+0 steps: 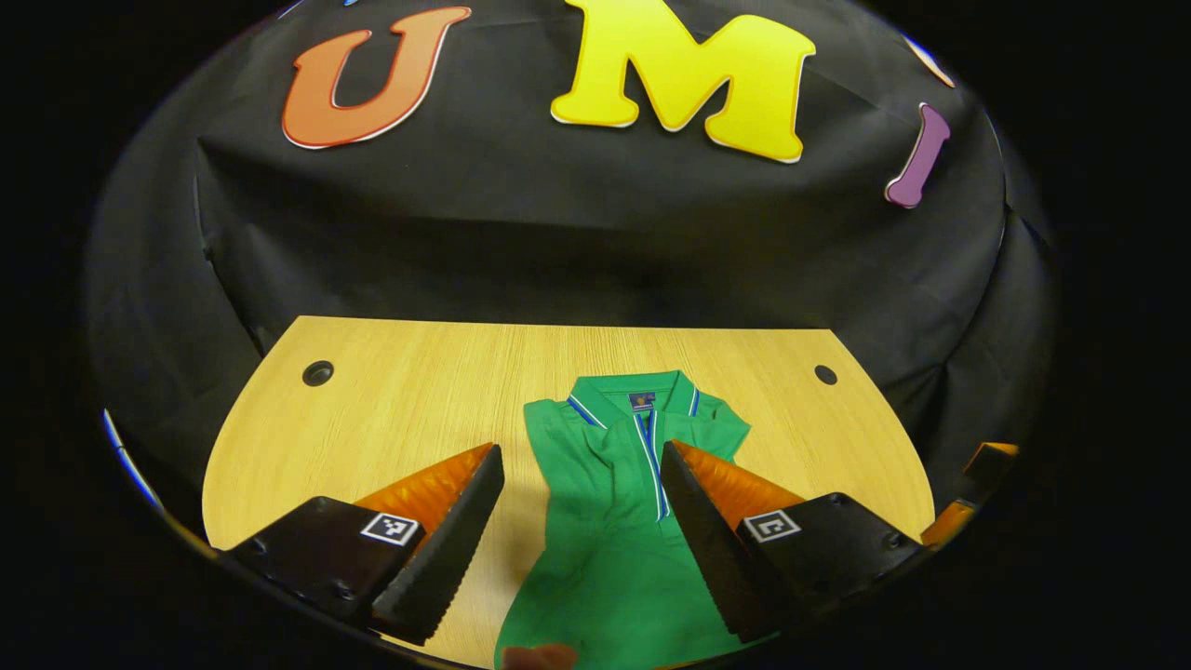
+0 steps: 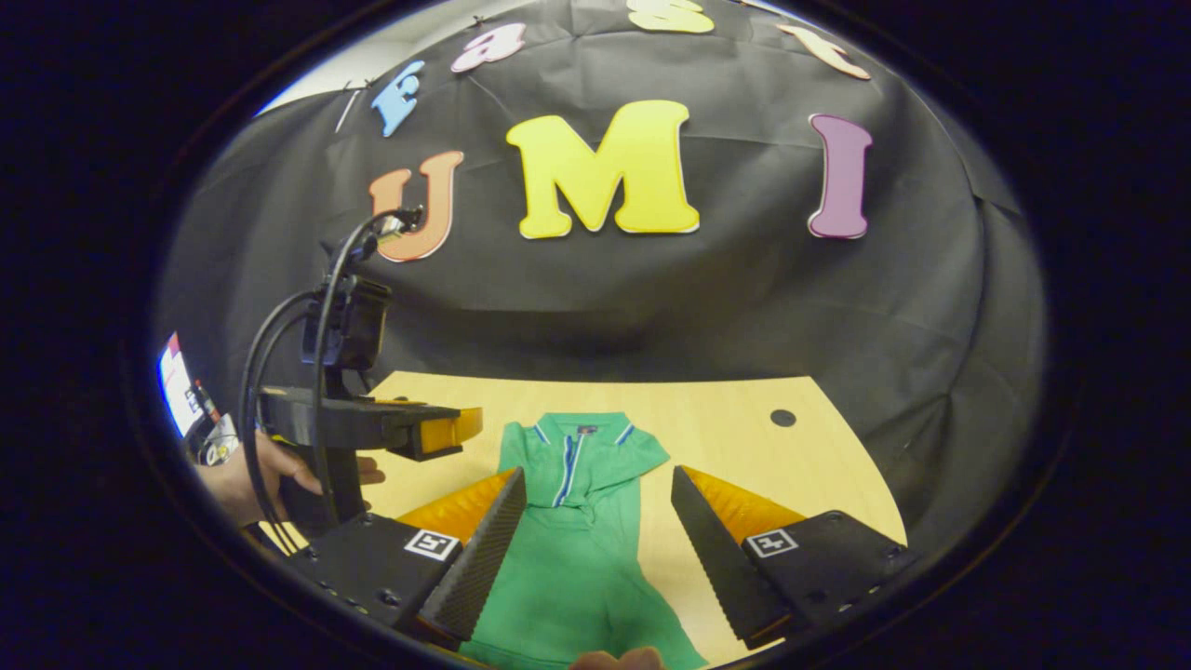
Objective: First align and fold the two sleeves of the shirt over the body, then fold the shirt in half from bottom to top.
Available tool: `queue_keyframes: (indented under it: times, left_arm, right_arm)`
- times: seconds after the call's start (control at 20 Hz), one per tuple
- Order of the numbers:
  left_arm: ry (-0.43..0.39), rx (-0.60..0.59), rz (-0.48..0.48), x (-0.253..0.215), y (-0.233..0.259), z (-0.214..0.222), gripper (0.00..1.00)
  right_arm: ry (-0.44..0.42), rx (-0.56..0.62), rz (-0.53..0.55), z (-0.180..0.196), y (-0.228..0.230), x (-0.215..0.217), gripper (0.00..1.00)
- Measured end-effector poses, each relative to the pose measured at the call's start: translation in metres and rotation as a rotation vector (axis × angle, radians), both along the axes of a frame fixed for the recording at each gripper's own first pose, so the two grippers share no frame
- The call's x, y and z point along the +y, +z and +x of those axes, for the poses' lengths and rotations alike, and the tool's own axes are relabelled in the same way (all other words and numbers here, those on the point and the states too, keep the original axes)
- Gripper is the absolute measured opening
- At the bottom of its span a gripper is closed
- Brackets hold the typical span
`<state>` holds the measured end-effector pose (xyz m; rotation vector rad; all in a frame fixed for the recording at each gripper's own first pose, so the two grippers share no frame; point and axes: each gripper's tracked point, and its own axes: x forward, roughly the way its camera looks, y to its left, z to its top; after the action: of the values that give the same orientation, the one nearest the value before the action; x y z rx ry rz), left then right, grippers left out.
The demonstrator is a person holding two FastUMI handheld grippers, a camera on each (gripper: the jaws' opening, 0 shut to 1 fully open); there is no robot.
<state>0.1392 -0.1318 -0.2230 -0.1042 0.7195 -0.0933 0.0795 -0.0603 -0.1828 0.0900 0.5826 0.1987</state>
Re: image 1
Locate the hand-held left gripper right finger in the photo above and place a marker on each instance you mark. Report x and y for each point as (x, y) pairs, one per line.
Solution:
(712, 549)

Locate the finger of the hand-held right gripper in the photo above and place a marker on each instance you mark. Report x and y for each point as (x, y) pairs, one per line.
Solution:
(991, 458)
(945, 523)

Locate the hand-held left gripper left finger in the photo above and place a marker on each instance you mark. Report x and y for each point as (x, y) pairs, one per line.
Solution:
(447, 558)

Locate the green T-shirt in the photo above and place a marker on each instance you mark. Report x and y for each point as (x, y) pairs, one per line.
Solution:
(605, 521)

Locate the round black table grommet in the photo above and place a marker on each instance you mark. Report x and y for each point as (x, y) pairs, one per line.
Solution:
(317, 373)
(825, 374)

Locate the black backdrop cloth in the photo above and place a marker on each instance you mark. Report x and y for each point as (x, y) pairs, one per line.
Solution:
(558, 242)

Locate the white blue-edged panel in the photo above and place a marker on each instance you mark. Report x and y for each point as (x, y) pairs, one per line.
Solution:
(126, 461)

